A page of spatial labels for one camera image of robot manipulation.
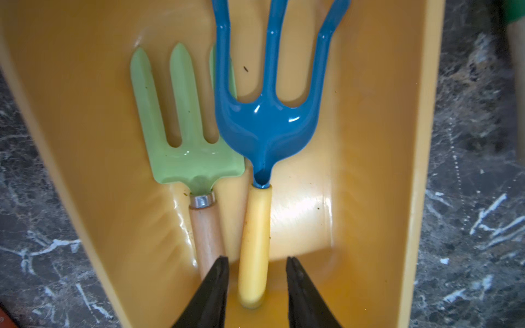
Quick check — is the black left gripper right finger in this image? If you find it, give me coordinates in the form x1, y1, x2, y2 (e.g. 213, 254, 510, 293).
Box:
286, 257, 342, 328

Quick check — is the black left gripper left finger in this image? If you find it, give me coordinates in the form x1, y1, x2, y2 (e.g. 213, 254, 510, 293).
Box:
172, 256, 229, 328

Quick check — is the yellow plastic storage box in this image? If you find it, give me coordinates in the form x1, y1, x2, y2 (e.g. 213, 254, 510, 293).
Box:
1, 1, 444, 327

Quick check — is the blue cultivator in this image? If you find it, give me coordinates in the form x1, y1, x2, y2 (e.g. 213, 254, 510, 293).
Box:
212, 1, 350, 309

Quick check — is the light green hand fork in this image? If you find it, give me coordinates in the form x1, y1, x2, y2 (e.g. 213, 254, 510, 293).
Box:
130, 43, 245, 277

